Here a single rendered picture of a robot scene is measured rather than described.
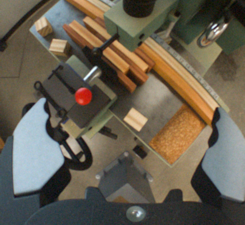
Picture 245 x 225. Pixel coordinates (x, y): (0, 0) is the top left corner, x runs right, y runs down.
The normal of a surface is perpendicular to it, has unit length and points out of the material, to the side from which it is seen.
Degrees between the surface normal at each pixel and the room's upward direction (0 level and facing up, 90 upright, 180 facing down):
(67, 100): 0
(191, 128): 18
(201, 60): 0
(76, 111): 0
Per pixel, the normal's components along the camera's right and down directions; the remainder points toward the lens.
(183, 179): -0.01, -0.07
